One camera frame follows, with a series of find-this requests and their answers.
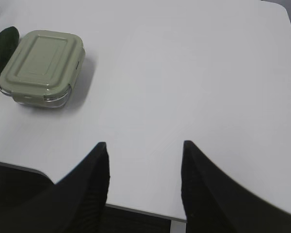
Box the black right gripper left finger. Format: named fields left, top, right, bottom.
left=0, top=142, right=110, bottom=233

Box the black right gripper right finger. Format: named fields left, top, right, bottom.
left=181, top=140, right=291, bottom=233

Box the green lidded glass food container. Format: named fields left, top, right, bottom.
left=0, top=30, right=85, bottom=108

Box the dark green cucumber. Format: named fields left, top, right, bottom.
left=0, top=26, right=19, bottom=74

